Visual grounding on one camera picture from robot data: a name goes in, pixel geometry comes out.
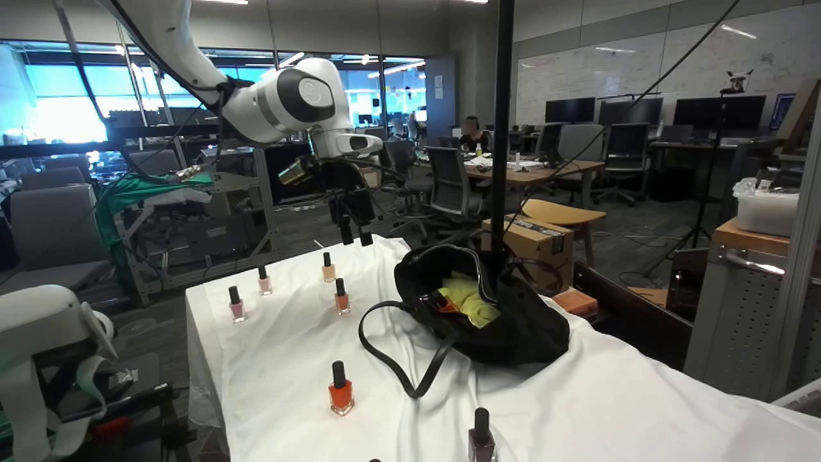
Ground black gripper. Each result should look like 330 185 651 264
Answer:
301 155 375 246

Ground peach nail polish back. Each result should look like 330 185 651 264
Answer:
320 252 337 281

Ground red-orange nail polish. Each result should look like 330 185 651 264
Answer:
437 298 457 313

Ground dark maroon nail polish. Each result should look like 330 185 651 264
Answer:
469 408 495 462

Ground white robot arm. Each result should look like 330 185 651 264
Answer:
102 0 383 246

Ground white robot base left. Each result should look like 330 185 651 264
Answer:
0 284 119 462

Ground pink nail polish back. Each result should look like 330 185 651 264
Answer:
256 264 273 291

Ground pink nail polish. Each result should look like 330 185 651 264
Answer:
229 284 246 323
256 264 273 291

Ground yellow cloth in bag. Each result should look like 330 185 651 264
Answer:
439 275 500 327

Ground pink nail polish left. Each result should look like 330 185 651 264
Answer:
229 284 246 323

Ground large orange nail polish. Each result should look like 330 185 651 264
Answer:
329 358 355 415

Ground grey office chair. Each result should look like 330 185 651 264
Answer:
427 145 483 220

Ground white tablecloth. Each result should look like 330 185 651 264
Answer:
185 237 821 462

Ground black vertical pole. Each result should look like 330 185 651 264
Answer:
491 0 516 281

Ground cardboard box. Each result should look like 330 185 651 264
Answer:
500 214 574 295

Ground white metal cabinet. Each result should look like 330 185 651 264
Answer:
684 220 821 400

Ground black tripod stand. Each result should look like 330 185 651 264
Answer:
646 73 765 275

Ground black bag with strap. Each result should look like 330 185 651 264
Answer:
356 243 569 400

